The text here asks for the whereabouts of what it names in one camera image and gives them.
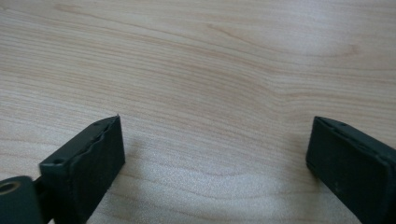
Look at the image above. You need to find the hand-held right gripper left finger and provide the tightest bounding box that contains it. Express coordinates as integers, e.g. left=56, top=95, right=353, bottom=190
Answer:
left=38, top=114, right=126, bottom=224

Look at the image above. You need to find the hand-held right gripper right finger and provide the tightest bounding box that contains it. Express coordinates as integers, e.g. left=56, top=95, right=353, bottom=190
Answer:
left=305, top=116, right=396, bottom=224

